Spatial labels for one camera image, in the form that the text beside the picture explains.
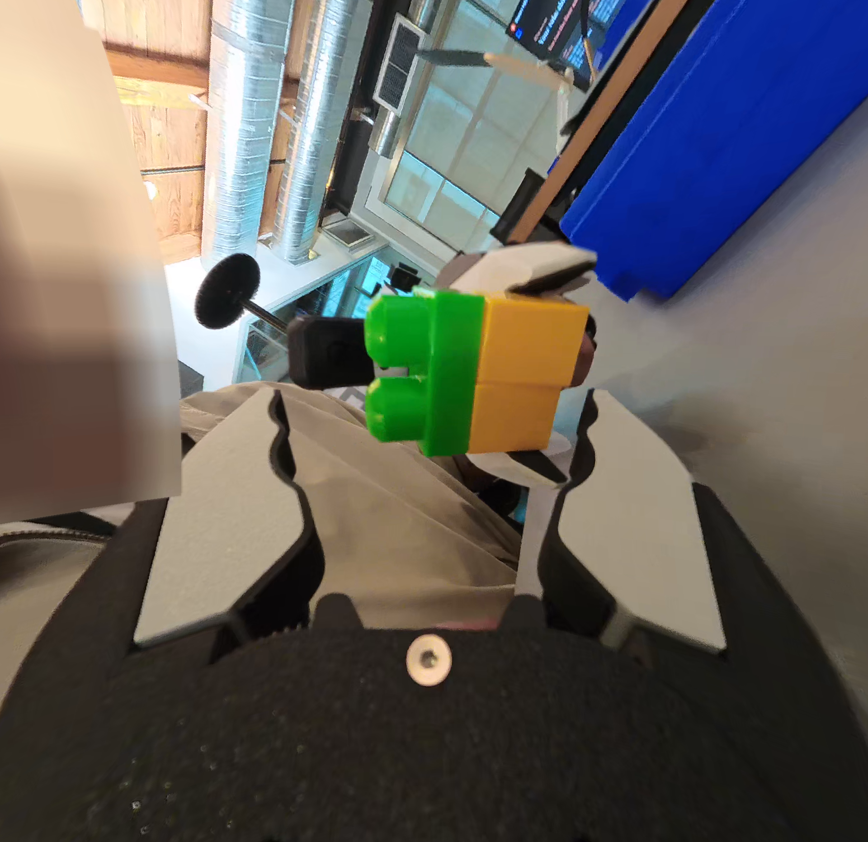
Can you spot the large display screen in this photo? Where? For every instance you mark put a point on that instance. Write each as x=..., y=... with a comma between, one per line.
x=556, y=15

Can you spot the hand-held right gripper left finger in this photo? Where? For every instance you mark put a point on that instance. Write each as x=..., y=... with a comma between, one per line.
x=224, y=544

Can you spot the blue plastic bin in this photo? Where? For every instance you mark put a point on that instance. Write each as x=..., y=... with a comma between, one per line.
x=719, y=123

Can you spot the yellow toy block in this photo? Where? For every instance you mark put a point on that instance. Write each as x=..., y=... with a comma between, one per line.
x=516, y=415
x=529, y=340

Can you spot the silver ventilation duct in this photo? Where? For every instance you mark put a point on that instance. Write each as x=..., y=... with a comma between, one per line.
x=244, y=110
x=315, y=110

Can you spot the person's left hand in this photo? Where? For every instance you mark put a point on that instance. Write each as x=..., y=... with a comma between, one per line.
x=583, y=354

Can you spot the green double toy block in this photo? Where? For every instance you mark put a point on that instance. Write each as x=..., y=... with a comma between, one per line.
x=448, y=374

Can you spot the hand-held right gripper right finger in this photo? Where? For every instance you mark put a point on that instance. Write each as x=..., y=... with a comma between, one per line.
x=638, y=537

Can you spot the wooden shelf board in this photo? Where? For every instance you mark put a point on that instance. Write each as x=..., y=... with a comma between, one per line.
x=610, y=96

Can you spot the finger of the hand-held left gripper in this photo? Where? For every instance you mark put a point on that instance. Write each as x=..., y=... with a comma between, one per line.
x=529, y=270
x=529, y=465

